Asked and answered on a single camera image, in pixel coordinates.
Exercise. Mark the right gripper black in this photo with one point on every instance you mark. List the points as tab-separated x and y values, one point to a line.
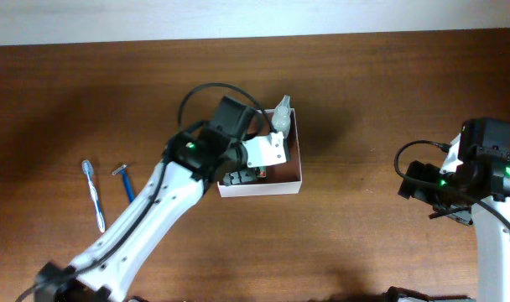
419	172

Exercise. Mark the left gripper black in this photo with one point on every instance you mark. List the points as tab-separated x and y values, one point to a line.
241	175

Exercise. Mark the clear spray bottle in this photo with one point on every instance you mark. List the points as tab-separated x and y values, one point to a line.
281	119

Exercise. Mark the blue disposable razor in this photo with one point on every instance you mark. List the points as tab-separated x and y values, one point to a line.
122	170

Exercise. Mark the green soap packet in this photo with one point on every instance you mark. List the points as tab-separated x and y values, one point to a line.
261	172

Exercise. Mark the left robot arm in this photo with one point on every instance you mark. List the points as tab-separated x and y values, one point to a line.
194	159

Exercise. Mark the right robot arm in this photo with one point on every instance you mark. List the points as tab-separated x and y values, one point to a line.
472	187

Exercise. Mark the white cardboard box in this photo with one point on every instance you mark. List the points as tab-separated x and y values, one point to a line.
282	179

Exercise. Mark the blue white toothbrush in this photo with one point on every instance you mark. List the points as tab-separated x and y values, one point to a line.
89	172

